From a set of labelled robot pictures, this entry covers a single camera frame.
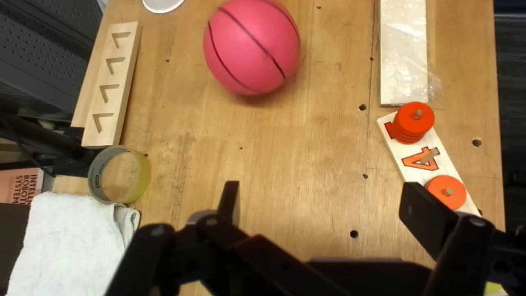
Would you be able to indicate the red-orange disc stack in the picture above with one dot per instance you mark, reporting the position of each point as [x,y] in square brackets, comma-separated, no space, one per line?
[411,126]

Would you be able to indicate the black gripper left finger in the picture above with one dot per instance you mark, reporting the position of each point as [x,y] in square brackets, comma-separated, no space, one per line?
[164,257]

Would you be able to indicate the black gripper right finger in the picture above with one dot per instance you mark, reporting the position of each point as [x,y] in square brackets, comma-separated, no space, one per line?
[465,247]

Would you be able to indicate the wooden stacking toy board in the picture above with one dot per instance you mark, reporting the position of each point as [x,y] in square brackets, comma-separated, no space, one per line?
[419,158]

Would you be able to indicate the plastic wrapped wooden plank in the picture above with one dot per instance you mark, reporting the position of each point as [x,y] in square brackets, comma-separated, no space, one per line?
[403,55]

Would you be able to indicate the wooden block with chevron cutouts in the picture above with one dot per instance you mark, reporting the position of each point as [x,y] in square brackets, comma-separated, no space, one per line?
[126,55]

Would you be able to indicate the grey perforated metal cabinet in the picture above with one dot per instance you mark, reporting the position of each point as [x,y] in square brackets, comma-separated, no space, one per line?
[43,50]

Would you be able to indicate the pink book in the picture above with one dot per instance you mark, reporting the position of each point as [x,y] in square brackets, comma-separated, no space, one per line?
[18,186]

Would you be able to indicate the pink rubber basketball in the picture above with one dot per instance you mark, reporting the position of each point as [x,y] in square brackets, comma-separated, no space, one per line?
[251,50]

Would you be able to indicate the white towel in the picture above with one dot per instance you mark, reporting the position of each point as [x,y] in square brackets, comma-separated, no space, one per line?
[66,247]

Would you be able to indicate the black stand legs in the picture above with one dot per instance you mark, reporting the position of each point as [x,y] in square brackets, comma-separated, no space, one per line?
[38,142]

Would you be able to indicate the orange and blue disc stack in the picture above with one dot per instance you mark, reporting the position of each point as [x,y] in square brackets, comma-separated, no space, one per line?
[445,191]

